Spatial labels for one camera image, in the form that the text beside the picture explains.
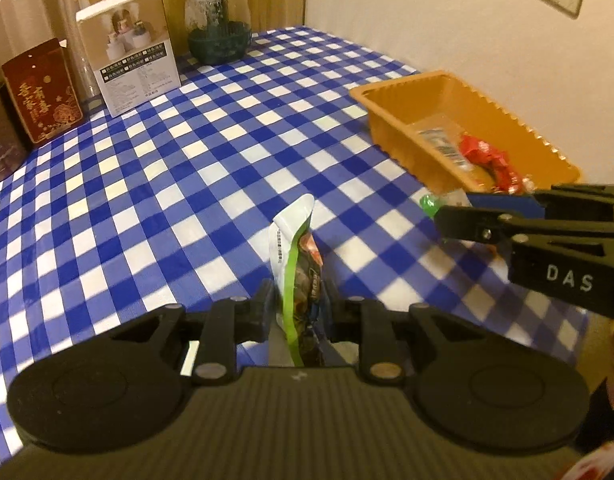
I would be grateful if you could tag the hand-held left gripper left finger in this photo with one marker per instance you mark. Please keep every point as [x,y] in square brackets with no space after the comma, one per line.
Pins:
[264,310]

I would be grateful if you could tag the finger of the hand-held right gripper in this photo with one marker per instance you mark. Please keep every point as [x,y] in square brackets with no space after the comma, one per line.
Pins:
[467,225]
[507,205]

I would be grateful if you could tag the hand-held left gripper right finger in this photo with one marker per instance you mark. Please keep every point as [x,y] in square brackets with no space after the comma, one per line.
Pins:
[332,315]

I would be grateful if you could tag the yellow green candy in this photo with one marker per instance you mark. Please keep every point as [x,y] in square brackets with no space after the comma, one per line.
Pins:
[528,184]

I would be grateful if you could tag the small green snack packet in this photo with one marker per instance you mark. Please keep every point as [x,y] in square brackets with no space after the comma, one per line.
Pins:
[429,205]

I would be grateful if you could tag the long green snack packet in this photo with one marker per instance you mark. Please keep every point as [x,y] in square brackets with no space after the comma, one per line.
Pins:
[297,270]

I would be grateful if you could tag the red white-label snack packet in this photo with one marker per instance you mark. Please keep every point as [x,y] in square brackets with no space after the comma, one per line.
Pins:
[477,149]

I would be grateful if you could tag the clear nut snack packet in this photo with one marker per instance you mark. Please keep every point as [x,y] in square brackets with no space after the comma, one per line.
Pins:
[439,140]

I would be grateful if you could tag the orange plastic tray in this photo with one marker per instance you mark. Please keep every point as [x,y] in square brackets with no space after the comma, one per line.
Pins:
[387,110]

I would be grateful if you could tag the blue white checked tablecloth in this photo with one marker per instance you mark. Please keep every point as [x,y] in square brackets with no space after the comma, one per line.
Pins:
[187,160]

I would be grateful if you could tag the white product box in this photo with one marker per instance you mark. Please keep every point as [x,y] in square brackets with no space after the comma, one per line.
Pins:
[132,75]

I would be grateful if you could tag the dark green glass jar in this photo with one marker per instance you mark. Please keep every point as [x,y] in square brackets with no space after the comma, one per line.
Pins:
[217,40]

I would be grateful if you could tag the red gold-print box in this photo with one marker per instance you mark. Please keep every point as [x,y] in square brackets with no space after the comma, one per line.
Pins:
[42,100]

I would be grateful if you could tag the brown metal canister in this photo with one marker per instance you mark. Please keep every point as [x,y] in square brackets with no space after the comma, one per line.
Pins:
[2,135]

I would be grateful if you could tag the beige curtain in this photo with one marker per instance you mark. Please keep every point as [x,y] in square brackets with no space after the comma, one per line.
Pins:
[32,0]

